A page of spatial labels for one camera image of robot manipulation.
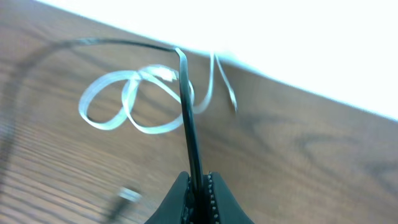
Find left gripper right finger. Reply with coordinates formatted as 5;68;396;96
207;172;254;224

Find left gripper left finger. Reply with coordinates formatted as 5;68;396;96
146;171;189;224

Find white usb cable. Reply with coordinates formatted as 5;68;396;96
78;51;239;135

